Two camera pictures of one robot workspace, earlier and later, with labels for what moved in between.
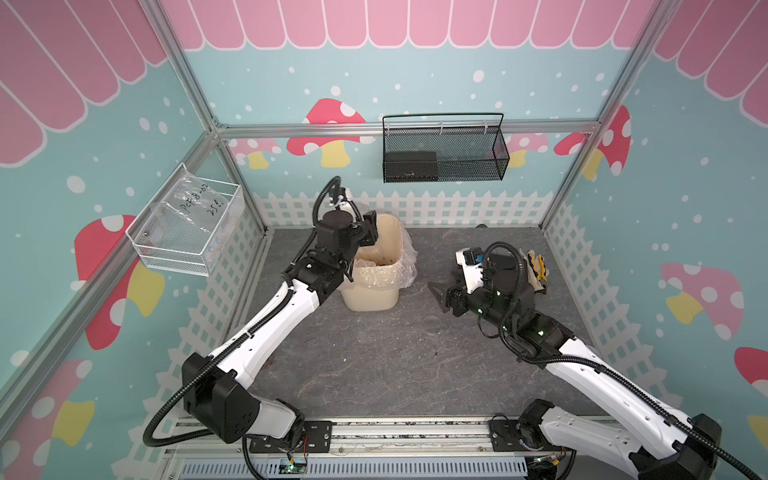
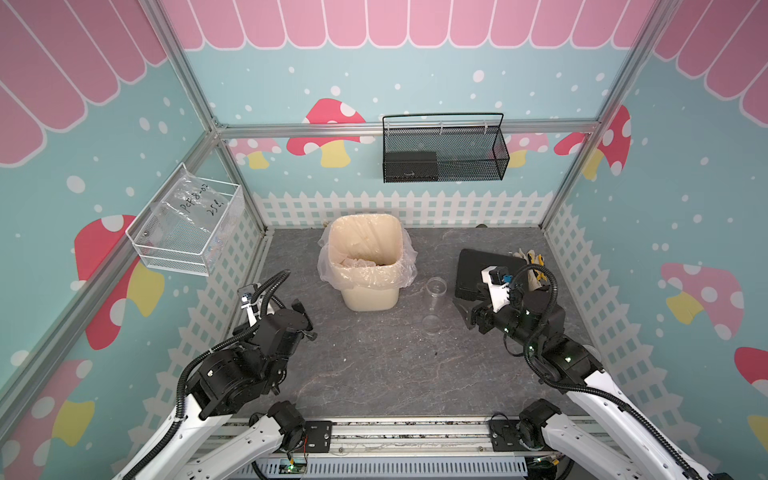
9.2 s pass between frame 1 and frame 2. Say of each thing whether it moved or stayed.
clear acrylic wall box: stayed
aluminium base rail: stayed
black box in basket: stayed
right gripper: moved
